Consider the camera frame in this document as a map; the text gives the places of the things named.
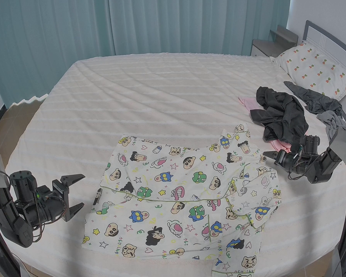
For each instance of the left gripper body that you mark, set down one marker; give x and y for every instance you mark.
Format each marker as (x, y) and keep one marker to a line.
(50, 209)

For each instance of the dark grey garment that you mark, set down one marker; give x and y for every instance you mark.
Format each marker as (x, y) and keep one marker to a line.
(314, 97)

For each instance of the pink garment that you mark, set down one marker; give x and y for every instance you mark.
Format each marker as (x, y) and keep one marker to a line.
(249, 102)

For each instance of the white printed pillow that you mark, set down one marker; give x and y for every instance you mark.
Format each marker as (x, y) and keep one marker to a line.
(314, 68)

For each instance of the light grey garment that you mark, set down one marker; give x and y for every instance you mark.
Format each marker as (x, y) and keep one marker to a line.
(331, 123)

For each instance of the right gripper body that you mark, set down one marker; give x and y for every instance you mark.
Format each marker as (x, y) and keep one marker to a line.
(288, 160)

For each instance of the blue-green curtain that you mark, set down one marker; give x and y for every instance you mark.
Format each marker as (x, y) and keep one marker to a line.
(190, 16)
(46, 39)

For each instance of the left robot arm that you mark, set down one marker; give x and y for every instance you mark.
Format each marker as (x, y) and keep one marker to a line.
(20, 183)

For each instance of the black garment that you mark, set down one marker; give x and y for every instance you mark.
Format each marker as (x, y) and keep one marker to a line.
(282, 111)

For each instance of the grey bedside table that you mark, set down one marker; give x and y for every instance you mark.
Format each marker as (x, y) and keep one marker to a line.
(265, 46)

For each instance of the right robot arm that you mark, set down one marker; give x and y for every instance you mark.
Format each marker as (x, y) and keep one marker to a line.
(323, 166)

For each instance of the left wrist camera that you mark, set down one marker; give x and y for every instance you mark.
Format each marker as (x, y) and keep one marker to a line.
(43, 191)

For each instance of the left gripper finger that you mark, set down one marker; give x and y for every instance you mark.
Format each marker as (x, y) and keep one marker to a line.
(72, 212)
(69, 180)

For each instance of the white printed pyjama top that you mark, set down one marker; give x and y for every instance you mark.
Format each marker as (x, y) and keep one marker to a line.
(176, 198)

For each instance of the bed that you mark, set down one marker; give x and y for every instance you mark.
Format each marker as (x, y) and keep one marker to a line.
(161, 97)

